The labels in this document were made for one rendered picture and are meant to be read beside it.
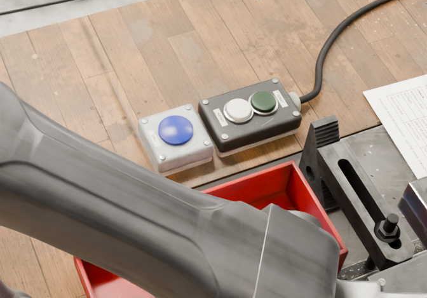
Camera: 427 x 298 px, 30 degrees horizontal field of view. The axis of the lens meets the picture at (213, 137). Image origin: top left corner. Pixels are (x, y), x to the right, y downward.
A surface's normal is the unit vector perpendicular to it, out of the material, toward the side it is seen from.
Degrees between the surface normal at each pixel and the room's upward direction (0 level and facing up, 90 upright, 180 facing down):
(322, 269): 36
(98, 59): 0
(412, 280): 0
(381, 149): 0
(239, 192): 90
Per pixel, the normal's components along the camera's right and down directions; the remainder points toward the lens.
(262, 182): 0.41, 0.75
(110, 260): -0.22, 0.80
